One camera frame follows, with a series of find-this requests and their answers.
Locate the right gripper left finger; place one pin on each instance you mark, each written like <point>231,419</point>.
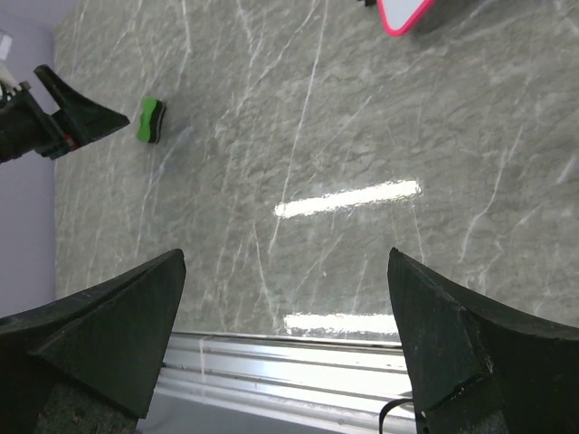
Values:
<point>89,362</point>

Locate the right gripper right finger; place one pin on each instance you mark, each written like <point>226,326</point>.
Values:
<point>477,365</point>

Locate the pink framed whiteboard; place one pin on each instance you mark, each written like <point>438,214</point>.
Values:
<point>399,16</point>

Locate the aluminium mounting rail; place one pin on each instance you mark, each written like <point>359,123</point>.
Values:
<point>258,384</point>

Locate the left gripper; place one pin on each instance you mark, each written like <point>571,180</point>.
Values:
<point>78,122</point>

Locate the green whiteboard eraser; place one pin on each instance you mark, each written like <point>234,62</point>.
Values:
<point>150,120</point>

